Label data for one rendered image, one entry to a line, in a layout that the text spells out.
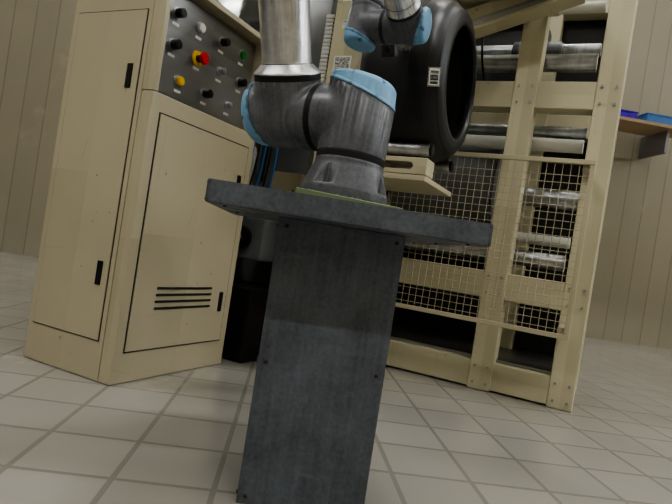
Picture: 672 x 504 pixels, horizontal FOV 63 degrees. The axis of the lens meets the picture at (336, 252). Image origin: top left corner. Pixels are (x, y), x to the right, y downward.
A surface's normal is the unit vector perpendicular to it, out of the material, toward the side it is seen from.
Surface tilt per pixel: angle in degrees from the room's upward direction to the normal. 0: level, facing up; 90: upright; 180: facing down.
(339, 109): 88
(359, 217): 90
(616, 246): 90
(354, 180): 70
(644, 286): 90
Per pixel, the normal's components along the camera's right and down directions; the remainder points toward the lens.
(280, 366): 0.08, 0.02
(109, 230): -0.43, -0.06
